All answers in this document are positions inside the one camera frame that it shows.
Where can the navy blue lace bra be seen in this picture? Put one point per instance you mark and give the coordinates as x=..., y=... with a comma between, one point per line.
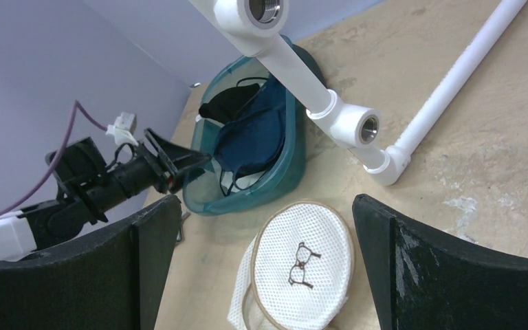
x=251, y=144

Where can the red handled adjustable wrench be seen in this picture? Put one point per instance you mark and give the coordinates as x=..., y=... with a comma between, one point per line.
x=180, y=234

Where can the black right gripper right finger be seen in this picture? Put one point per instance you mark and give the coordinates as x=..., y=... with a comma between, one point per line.
x=424, y=278

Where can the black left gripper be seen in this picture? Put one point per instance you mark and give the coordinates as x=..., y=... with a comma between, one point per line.
x=91, y=186

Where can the black garment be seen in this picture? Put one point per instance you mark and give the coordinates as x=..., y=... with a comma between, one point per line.
x=229, y=104

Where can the teal transparent plastic tub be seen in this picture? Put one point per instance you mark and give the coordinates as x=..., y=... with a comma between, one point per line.
x=203, y=196

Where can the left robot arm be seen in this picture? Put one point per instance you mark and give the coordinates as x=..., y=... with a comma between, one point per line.
x=26, y=230

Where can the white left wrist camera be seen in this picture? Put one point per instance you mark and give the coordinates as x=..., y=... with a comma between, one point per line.
x=123, y=128

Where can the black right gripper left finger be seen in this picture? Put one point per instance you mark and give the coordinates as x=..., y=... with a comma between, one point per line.
x=111, y=278

